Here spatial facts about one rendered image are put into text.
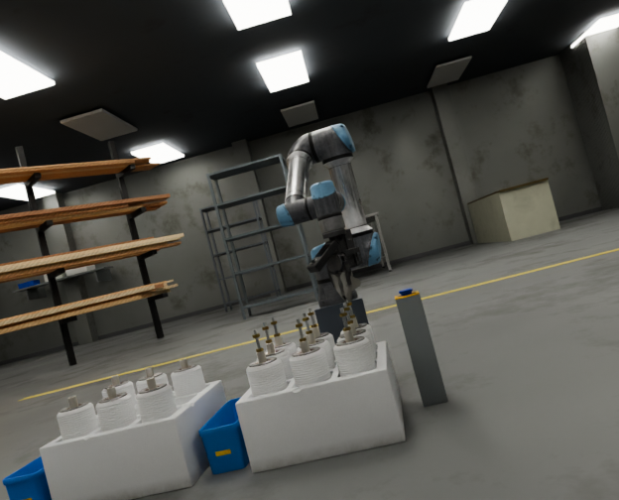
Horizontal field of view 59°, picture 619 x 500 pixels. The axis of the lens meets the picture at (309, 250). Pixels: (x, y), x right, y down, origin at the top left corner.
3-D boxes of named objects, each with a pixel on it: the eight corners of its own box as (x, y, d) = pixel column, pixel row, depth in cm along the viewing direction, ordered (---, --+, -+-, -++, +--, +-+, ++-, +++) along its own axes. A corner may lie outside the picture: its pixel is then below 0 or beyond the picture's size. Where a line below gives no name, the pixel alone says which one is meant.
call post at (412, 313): (422, 400, 162) (394, 297, 162) (445, 395, 161) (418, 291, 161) (424, 407, 155) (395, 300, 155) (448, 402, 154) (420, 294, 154)
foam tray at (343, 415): (281, 423, 176) (267, 368, 176) (401, 396, 171) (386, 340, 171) (252, 474, 137) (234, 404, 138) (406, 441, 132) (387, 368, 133)
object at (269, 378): (257, 434, 146) (240, 367, 146) (289, 421, 151) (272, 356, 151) (271, 439, 138) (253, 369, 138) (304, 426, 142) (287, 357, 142)
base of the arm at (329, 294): (320, 305, 218) (313, 280, 218) (357, 295, 217) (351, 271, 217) (317, 309, 203) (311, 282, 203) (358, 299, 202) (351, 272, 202)
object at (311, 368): (333, 411, 149) (315, 345, 149) (347, 417, 140) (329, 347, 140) (301, 423, 145) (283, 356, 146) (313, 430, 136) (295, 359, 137)
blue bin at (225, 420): (238, 437, 173) (228, 399, 174) (271, 430, 172) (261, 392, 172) (207, 477, 144) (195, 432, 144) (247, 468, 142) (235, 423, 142)
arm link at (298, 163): (282, 136, 212) (271, 210, 174) (309, 127, 209) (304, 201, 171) (293, 161, 218) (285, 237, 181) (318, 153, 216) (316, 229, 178)
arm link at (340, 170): (349, 270, 215) (312, 134, 214) (387, 260, 211) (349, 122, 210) (344, 274, 203) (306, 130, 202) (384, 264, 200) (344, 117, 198)
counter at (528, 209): (516, 233, 1063) (505, 192, 1064) (561, 228, 829) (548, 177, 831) (477, 243, 1068) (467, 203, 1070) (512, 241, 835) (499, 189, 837)
